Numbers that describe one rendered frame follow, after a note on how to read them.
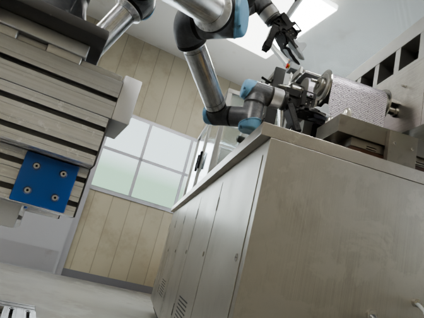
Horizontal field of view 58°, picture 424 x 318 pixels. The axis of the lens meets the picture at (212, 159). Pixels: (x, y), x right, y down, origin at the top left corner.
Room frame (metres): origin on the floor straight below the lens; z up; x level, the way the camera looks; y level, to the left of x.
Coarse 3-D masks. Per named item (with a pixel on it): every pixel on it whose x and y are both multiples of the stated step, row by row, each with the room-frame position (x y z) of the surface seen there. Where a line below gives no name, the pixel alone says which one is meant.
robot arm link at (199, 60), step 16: (176, 16) 0.96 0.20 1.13; (176, 32) 1.00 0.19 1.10; (192, 32) 0.96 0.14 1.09; (192, 48) 1.03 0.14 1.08; (192, 64) 1.10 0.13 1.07; (208, 64) 1.10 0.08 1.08; (208, 80) 1.15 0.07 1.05; (208, 96) 1.20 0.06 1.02; (208, 112) 1.28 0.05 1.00; (224, 112) 1.27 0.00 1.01
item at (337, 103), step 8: (336, 96) 1.31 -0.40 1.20; (328, 104) 1.30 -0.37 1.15; (336, 104) 1.31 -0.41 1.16; (344, 104) 1.31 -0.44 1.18; (352, 104) 1.32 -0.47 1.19; (360, 104) 1.32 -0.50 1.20; (336, 112) 1.31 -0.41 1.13; (352, 112) 1.32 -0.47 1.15; (360, 112) 1.32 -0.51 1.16; (368, 112) 1.33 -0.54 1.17; (376, 112) 1.33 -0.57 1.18; (384, 112) 1.34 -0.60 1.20; (368, 120) 1.33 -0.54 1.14; (376, 120) 1.33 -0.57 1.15
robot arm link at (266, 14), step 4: (272, 4) 1.29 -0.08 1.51; (268, 8) 1.29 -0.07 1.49; (272, 8) 1.29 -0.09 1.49; (276, 8) 1.30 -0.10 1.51; (264, 12) 1.30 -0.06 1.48; (268, 12) 1.30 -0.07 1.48; (272, 12) 1.29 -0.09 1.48; (276, 12) 1.30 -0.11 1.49; (260, 16) 1.33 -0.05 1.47; (264, 16) 1.31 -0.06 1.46; (268, 16) 1.30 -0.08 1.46; (272, 16) 1.30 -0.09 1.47; (264, 20) 1.32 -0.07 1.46
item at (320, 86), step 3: (321, 78) 1.33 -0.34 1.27; (324, 78) 1.33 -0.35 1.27; (318, 81) 1.36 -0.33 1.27; (321, 81) 1.33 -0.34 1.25; (324, 81) 1.33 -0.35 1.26; (315, 84) 1.38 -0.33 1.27; (318, 84) 1.35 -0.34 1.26; (321, 84) 1.32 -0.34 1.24; (324, 84) 1.32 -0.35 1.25; (315, 87) 1.38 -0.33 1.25; (318, 87) 1.35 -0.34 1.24; (321, 87) 1.33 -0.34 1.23; (324, 87) 1.33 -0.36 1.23; (315, 90) 1.37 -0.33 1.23; (318, 90) 1.34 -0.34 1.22; (321, 90) 1.34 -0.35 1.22; (318, 93) 1.35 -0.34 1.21; (321, 93) 1.35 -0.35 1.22; (318, 96) 1.37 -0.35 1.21
